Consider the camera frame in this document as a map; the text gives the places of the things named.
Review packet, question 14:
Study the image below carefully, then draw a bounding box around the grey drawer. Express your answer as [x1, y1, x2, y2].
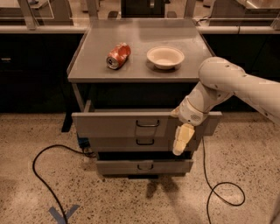
[96, 159, 193, 175]
[87, 135, 202, 153]
[71, 109, 223, 139]

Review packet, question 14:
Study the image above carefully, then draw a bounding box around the crushed orange soda can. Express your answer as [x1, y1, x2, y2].
[106, 43, 131, 70]

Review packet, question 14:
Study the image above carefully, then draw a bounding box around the grey top drawer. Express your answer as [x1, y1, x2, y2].
[71, 109, 223, 139]

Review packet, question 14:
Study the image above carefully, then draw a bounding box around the grey bottom drawer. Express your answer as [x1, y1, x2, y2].
[96, 159, 193, 175]

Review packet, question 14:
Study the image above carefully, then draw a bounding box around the black floor cable right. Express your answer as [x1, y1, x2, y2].
[200, 136, 246, 224]

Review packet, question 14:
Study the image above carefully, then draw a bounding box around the dark counter with rail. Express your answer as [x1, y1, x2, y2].
[0, 0, 280, 114]

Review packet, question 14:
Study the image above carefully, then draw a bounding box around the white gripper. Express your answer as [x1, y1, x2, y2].
[171, 96, 208, 156]

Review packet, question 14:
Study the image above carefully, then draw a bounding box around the white paper bowl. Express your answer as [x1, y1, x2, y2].
[147, 46, 185, 70]

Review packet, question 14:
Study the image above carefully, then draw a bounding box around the grey middle drawer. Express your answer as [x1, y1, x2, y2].
[87, 135, 202, 153]

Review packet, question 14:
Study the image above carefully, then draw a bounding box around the blue tape floor mark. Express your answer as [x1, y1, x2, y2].
[48, 205, 80, 224]

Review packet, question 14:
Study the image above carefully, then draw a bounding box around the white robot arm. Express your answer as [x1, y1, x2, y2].
[171, 57, 280, 156]

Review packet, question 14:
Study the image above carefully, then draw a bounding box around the grey drawer cabinet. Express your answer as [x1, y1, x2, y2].
[66, 18, 218, 179]

